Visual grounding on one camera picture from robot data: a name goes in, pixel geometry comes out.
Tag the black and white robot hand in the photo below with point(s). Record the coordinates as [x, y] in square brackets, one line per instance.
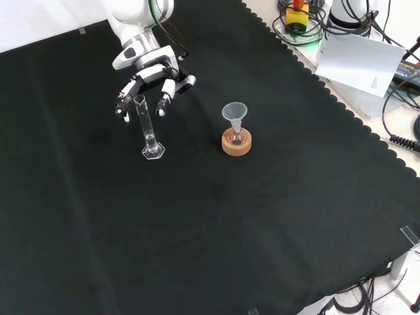
[151, 73]

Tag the clear glass graduated cylinder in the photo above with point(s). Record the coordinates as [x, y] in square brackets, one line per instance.
[150, 141]

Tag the clear plastic funnel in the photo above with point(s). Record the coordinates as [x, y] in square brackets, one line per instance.
[233, 113]

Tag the round-bottom glass flask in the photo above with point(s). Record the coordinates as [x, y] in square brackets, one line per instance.
[236, 138]

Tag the black bench cloth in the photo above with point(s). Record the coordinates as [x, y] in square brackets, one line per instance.
[197, 213]

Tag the yellow stop button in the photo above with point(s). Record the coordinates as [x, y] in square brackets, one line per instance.
[297, 18]

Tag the pale board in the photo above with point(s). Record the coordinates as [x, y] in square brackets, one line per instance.
[357, 62]

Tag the black power adapter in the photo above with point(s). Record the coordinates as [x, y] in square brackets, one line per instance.
[408, 70]

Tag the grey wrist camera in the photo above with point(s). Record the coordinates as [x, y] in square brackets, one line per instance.
[187, 82]

